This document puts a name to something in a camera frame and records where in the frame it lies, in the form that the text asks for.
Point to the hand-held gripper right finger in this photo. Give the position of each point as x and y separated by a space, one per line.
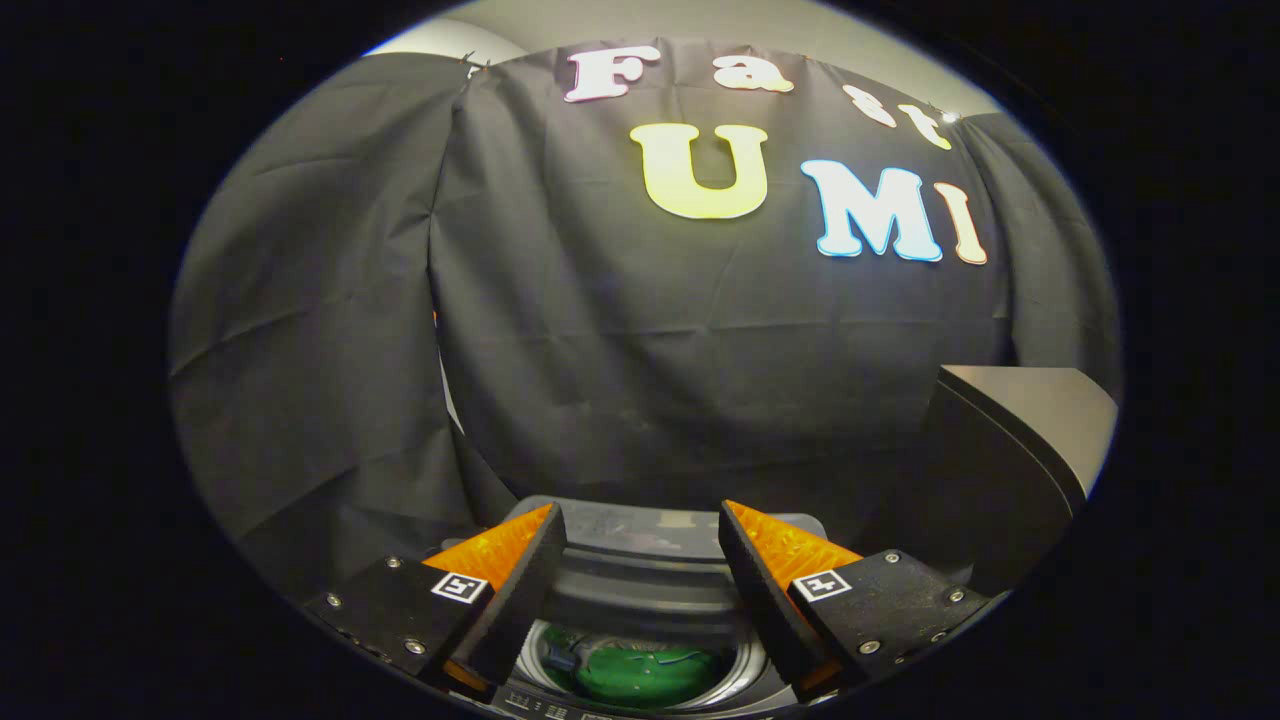
765 600

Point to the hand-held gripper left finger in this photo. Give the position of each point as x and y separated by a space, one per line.
520 600

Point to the dark washing machine lid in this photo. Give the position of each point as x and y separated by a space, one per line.
640 570

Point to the green polo shirt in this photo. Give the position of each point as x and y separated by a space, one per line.
640 675

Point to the grey top-load washing machine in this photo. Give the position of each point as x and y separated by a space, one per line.
640 700

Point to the black backdrop cloth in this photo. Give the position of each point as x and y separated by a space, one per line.
340 330

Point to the beige cabinet with dark frame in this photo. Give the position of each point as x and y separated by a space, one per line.
990 470

